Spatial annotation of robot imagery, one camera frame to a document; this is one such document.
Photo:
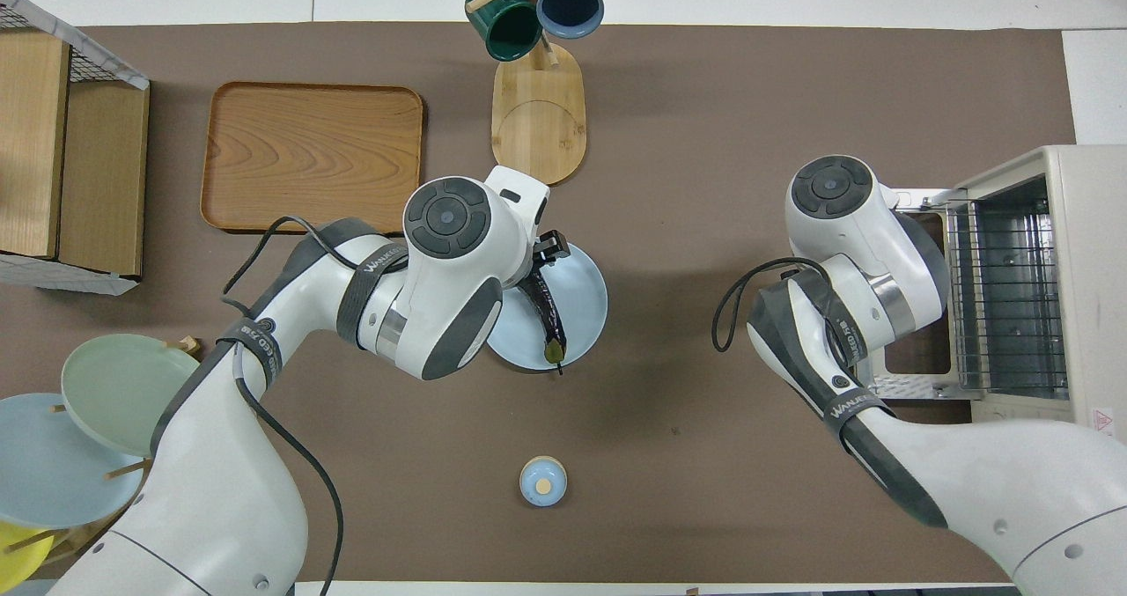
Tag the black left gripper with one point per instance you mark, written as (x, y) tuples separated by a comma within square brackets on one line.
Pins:
[(553, 246)]

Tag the pale blue plate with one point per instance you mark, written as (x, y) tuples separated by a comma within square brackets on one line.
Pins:
[(581, 297)]

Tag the dark purple eggplant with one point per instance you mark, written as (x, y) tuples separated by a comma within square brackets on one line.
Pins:
[(548, 314)]

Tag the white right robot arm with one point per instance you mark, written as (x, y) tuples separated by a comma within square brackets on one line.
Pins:
[(968, 473)]

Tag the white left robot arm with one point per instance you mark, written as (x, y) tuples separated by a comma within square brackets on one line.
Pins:
[(220, 473)]

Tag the cream toaster oven housing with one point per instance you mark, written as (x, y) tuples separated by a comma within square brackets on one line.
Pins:
[(1092, 270)]

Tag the wooden mug tree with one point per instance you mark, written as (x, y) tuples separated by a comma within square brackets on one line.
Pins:
[(537, 129)]

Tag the brown table mat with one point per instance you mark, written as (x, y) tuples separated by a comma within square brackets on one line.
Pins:
[(669, 138)]

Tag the dark green ceramic mug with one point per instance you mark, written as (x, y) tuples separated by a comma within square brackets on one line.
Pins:
[(506, 28)]

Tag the small blue lidded jar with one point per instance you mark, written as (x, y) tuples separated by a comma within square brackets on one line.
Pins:
[(543, 483)]

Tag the blue ceramic mug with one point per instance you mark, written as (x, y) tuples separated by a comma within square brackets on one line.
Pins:
[(570, 2)]

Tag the wooden serving tray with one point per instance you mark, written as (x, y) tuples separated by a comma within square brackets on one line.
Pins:
[(308, 151)]

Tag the wooden plate rack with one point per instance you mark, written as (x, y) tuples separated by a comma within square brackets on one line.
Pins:
[(185, 343)]

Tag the mint green plate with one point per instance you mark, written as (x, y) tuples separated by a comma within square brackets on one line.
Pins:
[(114, 385)]

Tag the wooden crate with mesh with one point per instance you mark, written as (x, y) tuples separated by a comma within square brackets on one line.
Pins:
[(114, 69)]

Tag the light blue racked plate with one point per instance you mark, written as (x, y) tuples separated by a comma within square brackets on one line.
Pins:
[(53, 473)]

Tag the yellow plate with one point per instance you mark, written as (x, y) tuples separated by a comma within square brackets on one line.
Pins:
[(18, 556)]

